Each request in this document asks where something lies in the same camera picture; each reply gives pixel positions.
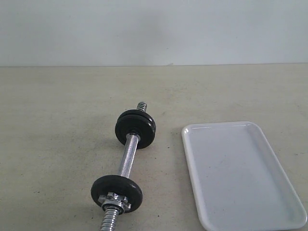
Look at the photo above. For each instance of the chrome collar nut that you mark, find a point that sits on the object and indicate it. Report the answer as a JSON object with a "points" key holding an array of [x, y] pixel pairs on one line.
{"points": [[114, 201]]}

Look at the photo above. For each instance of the black weight plate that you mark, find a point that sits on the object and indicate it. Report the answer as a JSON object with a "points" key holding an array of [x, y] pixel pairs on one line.
{"points": [[139, 113], [119, 185]]}

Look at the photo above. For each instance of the chrome threaded dumbbell bar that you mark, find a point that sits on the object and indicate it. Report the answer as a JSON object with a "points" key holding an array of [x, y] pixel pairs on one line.
{"points": [[110, 216]]}

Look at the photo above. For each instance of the white rectangular plastic tray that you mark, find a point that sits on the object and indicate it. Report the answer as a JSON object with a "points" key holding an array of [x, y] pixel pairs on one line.
{"points": [[237, 180]]}

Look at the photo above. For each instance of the black round disc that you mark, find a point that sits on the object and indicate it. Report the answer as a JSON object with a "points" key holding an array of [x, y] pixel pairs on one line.
{"points": [[142, 126]]}

